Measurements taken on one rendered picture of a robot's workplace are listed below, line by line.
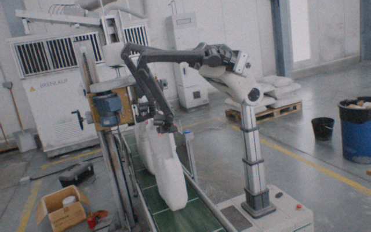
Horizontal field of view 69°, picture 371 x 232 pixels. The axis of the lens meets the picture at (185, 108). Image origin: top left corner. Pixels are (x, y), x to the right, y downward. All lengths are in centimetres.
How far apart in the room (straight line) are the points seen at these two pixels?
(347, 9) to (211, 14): 446
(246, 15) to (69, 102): 480
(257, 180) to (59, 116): 378
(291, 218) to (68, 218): 211
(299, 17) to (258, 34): 139
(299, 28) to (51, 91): 653
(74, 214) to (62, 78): 258
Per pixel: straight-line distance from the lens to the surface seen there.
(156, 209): 229
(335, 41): 946
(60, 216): 312
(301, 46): 852
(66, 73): 501
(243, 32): 740
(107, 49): 208
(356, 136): 344
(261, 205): 225
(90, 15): 474
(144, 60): 142
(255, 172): 210
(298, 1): 851
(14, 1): 602
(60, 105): 507
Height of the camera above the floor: 163
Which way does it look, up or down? 14 degrees down
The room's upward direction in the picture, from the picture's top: 10 degrees counter-clockwise
